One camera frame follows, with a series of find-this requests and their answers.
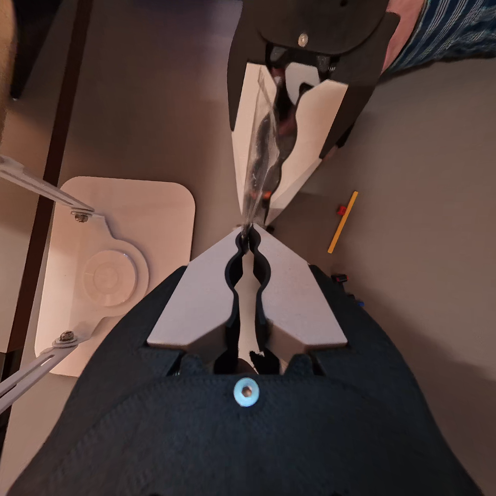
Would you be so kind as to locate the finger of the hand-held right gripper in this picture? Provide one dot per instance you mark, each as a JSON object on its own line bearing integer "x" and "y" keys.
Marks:
{"x": 242, "y": 128}
{"x": 314, "y": 128}

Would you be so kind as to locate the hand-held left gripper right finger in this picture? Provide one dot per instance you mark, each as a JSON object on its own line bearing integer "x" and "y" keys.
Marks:
{"x": 302, "y": 306}

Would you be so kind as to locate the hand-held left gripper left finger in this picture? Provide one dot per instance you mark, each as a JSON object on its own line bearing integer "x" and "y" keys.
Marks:
{"x": 193, "y": 306}

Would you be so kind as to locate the clear plastic parts bag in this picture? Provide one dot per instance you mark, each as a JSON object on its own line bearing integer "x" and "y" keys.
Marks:
{"x": 250, "y": 201}

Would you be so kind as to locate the small black lego piece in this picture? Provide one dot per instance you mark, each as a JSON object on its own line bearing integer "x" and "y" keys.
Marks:
{"x": 339, "y": 278}

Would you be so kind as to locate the blue lego pin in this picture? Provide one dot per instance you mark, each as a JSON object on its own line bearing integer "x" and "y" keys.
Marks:
{"x": 358, "y": 302}

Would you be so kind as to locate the small red lego bush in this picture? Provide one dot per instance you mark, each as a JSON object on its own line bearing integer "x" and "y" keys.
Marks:
{"x": 341, "y": 210}

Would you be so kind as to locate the yellow lego axle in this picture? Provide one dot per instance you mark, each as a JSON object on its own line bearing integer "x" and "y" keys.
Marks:
{"x": 343, "y": 223}

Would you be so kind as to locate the person's right hand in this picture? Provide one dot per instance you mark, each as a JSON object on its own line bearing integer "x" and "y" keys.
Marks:
{"x": 407, "y": 27}

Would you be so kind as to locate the white book stand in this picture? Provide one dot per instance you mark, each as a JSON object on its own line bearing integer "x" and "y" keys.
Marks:
{"x": 162, "y": 217}

